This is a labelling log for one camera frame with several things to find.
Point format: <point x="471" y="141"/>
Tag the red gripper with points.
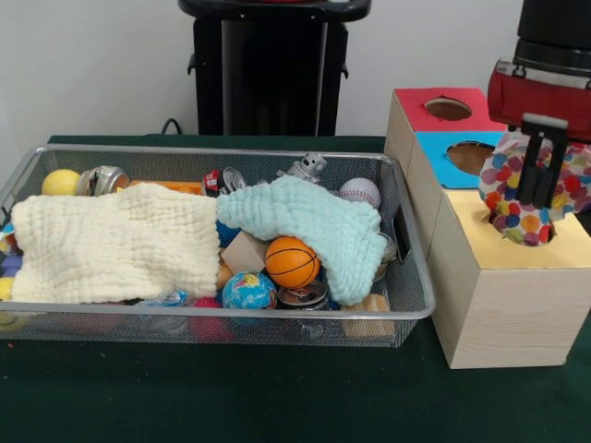
<point x="545" y="100"/>

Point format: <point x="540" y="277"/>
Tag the multicoloured patterned cloth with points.
<point x="503" y="198"/>

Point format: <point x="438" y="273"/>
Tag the wooden box with three holes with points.
<point x="499" y="305"/>

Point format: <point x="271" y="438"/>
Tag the shallow clear mesh bin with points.
<point x="185" y="328"/>

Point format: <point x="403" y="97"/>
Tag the white baseball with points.
<point x="360" y="192"/>

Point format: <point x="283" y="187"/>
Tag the mint waffle cloth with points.
<point x="323" y="221"/>

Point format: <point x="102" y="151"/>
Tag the grey toy robot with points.
<point x="305" y="168"/>

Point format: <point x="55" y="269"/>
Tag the orange toy basketball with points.
<point x="292" y="263"/>

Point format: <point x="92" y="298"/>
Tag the plain wooden block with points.
<point x="242" y="254"/>

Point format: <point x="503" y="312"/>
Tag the blue globe ball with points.
<point x="247" y="292"/>

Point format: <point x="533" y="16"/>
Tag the crushed silver drink can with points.
<point x="103" y="181"/>

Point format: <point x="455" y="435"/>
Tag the cream waffle cloth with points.
<point x="102" y="245"/>

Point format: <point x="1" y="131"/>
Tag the yellow ball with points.
<point x="60" y="183"/>

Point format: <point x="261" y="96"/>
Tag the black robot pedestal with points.
<point x="268" y="74"/>

